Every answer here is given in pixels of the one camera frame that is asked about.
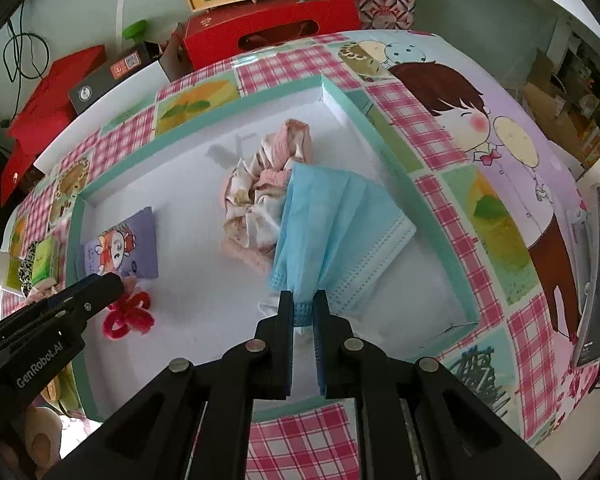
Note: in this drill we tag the red cardboard box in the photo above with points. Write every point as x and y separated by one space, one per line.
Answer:
45 105

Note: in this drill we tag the cream printed scrunchie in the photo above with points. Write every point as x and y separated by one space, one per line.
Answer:
250 205

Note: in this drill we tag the blue face mask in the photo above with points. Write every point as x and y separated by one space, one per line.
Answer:
330 220

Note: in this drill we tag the red patterned box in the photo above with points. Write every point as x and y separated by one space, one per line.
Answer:
385 5

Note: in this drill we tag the red yarn bow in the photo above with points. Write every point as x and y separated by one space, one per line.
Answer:
127 320

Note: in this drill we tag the purple tissue packet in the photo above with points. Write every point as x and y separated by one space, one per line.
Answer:
125 240

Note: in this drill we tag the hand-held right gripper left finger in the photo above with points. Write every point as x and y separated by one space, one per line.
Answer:
285 312

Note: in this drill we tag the red flat box gold emblem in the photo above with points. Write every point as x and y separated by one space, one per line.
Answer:
17 175

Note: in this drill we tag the teal shallow box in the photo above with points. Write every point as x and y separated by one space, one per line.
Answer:
205 310

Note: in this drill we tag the pile of cardboard boxes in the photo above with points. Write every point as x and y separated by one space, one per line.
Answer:
560 105

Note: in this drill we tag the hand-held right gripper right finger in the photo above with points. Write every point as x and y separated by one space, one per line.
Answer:
320 320

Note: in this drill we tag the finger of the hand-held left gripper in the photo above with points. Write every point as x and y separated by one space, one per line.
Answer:
95 287
80 312

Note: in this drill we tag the pink ribbed cloth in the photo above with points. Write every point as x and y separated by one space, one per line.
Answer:
290 142

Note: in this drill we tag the person's left hand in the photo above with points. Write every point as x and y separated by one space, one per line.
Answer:
42 435

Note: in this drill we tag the white board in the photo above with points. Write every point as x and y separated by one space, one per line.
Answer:
100 110

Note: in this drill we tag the black and white scrunchie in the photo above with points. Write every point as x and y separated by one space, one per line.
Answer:
26 275

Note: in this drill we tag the green tissue packet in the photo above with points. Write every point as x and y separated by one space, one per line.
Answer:
46 260

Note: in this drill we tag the white phone stand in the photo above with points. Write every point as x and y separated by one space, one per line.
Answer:
578 232

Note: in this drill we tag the printed checked tablecloth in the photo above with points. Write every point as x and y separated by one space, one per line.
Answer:
430 135

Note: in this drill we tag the black box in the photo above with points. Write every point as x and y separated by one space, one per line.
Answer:
105 80

